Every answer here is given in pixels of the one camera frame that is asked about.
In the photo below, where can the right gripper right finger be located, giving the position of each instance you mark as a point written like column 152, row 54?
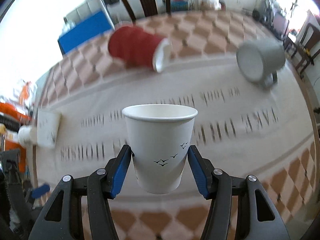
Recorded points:
column 257, row 217

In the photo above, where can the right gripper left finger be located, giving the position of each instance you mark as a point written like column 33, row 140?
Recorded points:
column 61, row 216

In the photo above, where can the white paper cup with birds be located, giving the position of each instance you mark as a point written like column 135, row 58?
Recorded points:
column 159, row 136

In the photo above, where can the white paper cup upside down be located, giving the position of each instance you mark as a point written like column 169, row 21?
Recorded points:
column 47, row 127

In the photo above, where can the white paper cup lying sideways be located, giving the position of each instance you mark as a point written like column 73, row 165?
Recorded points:
column 27, row 135

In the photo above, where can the red paper cup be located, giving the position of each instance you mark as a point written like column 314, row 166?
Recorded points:
column 135, row 46

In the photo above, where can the checkered printed tablecloth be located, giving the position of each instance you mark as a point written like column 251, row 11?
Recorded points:
column 241, row 128

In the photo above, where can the grey ribbed mug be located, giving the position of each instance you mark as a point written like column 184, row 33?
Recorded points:
column 259, row 60

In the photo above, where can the dark wooden side chair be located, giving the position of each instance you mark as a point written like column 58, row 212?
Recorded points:
column 303, row 47

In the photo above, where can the blue board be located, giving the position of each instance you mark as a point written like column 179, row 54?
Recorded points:
column 95, row 25

